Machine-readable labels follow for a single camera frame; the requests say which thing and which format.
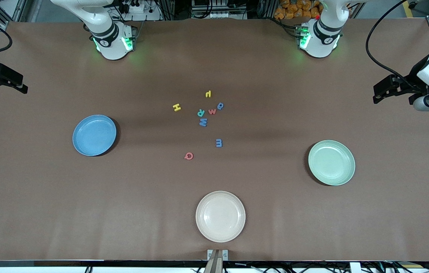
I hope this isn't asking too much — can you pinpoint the green plate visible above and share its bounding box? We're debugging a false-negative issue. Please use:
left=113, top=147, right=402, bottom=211
left=308, top=140, right=356, bottom=186

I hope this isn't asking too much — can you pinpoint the blue plate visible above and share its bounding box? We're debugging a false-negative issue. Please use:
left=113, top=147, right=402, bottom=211
left=72, top=115, right=117, bottom=157

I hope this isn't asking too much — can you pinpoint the cream plate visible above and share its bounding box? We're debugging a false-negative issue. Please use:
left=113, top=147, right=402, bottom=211
left=196, top=191, right=246, bottom=243

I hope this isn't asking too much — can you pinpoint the pile of orange objects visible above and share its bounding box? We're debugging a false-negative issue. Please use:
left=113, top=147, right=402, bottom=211
left=274, top=0, right=321, bottom=20

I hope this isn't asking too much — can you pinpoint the white power strip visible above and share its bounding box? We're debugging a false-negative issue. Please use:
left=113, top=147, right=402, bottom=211
left=121, top=0, right=146, bottom=14

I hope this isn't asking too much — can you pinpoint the white electronics box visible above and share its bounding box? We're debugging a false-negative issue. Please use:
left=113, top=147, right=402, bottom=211
left=191, top=0, right=235, bottom=19

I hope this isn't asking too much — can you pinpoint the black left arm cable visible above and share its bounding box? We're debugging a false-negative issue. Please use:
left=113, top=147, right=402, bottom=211
left=365, top=0, right=418, bottom=86

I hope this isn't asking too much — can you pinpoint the metal table edge bracket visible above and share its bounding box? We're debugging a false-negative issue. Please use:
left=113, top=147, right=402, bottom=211
left=207, top=249, right=229, bottom=273

